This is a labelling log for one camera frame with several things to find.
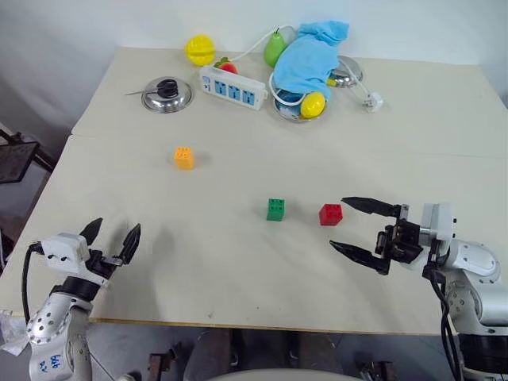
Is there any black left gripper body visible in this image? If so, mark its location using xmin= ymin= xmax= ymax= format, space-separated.
xmin=87 ymin=249 xmax=125 ymax=281

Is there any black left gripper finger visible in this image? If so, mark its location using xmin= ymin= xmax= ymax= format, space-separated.
xmin=119 ymin=222 xmax=143 ymax=265
xmin=78 ymin=217 xmax=105 ymax=251

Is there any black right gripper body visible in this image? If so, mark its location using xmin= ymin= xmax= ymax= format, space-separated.
xmin=374 ymin=203 xmax=424 ymax=264

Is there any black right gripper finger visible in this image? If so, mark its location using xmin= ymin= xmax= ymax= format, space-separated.
xmin=329 ymin=239 xmax=390 ymax=276
xmin=341 ymin=195 xmax=402 ymax=219

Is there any red studded cube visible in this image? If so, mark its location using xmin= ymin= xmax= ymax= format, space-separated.
xmin=317 ymin=202 xmax=344 ymax=228

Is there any green studded cube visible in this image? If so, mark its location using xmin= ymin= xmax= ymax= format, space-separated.
xmin=265 ymin=197 xmax=287 ymax=222

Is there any orange studded cube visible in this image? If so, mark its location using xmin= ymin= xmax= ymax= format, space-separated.
xmin=173 ymin=146 xmax=196 ymax=171

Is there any black metal stand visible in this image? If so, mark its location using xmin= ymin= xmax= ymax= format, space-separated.
xmin=0 ymin=129 xmax=56 ymax=186

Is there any white power plug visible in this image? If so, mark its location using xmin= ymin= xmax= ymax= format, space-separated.
xmin=361 ymin=91 xmax=385 ymax=114

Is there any clear crumpled plastic bag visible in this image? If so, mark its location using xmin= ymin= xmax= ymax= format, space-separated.
xmin=0 ymin=306 xmax=32 ymax=359

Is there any yellow toy lemon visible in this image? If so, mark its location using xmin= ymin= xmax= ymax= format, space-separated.
xmin=298 ymin=90 xmax=327 ymax=119

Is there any steel bowl with toys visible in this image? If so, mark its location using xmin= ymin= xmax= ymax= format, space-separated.
xmin=273 ymin=88 xmax=327 ymax=125

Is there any dark rounded shape under table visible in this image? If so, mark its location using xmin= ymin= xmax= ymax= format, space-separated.
xmin=183 ymin=328 xmax=240 ymax=381

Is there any empty steel bowl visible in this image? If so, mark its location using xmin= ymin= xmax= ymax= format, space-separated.
xmin=326 ymin=55 xmax=364 ymax=90

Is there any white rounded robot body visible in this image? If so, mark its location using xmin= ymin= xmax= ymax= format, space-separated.
xmin=215 ymin=368 xmax=347 ymax=381

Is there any steel lid with black knob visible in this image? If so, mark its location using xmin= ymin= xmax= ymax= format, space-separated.
xmin=140 ymin=75 xmax=195 ymax=114

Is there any light blue cloth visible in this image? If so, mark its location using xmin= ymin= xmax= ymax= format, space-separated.
xmin=273 ymin=20 xmax=351 ymax=101

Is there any white blue power strip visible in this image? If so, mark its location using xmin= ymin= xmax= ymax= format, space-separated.
xmin=198 ymin=64 xmax=267 ymax=112

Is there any green toy pear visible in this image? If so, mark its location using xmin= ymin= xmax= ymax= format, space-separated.
xmin=264 ymin=26 xmax=290 ymax=68

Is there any red toy strawberry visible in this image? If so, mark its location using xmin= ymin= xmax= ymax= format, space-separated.
xmin=213 ymin=56 xmax=240 ymax=76

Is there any yellow toy pumpkin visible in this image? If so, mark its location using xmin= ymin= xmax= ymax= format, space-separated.
xmin=183 ymin=34 xmax=217 ymax=67

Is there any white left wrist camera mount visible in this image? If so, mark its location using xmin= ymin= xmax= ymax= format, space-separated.
xmin=40 ymin=233 xmax=92 ymax=275

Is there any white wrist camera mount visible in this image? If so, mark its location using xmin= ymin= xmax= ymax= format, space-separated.
xmin=419 ymin=202 xmax=458 ymax=271
xmin=40 ymin=233 xmax=92 ymax=275

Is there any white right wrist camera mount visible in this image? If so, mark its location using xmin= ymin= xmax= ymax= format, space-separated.
xmin=419 ymin=202 xmax=458 ymax=271

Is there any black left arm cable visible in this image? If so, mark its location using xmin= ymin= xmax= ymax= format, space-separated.
xmin=21 ymin=239 xmax=45 ymax=325

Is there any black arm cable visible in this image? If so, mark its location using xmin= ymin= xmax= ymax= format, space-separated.
xmin=21 ymin=239 xmax=45 ymax=325
xmin=429 ymin=272 xmax=466 ymax=381

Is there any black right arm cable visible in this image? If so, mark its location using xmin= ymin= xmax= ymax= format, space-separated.
xmin=429 ymin=272 xmax=466 ymax=381

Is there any rusty brown metal frame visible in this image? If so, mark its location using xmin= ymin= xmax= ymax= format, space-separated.
xmin=148 ymin=343 xmax=184 ymax=381
xmin=354 ymin=352 xmax=394 ymax=381

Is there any white power cable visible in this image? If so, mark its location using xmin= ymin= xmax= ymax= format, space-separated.
xmin=227 ymin=26 xmax=374 ymax=109

